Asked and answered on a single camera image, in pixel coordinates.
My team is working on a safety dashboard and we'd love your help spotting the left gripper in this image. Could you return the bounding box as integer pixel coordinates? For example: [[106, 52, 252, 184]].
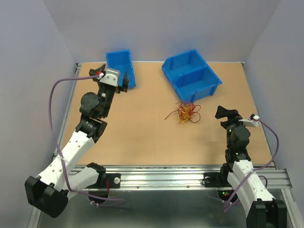
[[94, 65, 131, 117]]

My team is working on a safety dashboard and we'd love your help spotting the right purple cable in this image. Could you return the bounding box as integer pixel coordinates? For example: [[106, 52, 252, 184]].
[[222, 120, 280, 213]]

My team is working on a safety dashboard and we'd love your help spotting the aluminium rail frame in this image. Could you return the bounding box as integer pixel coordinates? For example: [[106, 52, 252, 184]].
[[27, 62, 297, 228]]

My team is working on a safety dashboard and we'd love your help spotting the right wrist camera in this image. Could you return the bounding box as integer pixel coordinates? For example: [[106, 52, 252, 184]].
[[239, 114, 260, 127]]

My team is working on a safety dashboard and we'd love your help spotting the small blue bin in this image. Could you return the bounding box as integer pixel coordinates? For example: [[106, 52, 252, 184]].
[[106, 50, 136, 89]]

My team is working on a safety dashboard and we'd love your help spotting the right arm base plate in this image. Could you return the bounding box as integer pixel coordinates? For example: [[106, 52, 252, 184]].
[[202, 172, 231, 188]]

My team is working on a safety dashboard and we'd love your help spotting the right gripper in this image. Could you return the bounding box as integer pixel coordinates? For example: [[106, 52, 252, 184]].
[[215, 104, 250, 148]]

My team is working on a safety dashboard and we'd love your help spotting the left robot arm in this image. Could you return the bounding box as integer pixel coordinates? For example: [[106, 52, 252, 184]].
[[25, 65, 129, 218]]

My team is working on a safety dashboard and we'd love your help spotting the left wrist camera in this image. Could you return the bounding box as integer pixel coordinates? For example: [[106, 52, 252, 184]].
[[99, 68, 120, 87]]

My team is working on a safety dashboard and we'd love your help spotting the large blue divided bin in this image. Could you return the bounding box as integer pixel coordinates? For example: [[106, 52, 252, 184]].
[[161, 49, 222, 103]]

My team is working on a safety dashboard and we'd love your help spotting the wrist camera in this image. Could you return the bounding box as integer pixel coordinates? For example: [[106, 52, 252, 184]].
[[99, 68, 120, 87], [239, 114, 260, 127]]

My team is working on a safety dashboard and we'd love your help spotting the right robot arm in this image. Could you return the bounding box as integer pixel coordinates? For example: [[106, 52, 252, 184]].
[[215, 105, 287, 228]]

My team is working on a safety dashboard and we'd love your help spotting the red yellow wire bundle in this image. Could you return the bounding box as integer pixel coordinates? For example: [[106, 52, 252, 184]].
[[165, 100, 202, 124]]

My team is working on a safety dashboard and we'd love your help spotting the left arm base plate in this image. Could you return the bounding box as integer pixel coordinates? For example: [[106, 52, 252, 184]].
[[87, 172, 122, 190]]

